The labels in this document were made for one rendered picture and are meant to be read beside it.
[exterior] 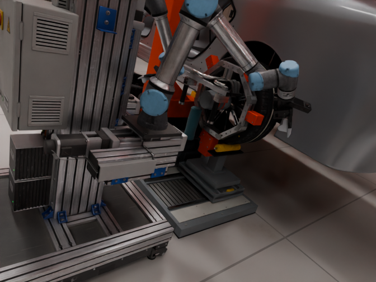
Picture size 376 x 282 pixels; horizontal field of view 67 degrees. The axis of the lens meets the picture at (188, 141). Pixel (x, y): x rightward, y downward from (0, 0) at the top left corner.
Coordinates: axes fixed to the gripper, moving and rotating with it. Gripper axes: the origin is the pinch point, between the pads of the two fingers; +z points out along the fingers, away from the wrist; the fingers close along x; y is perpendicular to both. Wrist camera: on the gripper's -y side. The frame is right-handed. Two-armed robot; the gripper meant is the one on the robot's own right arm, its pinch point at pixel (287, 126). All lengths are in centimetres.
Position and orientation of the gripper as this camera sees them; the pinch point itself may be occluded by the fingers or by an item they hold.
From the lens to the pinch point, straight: 145.3
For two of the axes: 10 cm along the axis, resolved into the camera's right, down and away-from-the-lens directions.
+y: -9.8, 0.3, 2.1
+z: 1.8, 6.4, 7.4
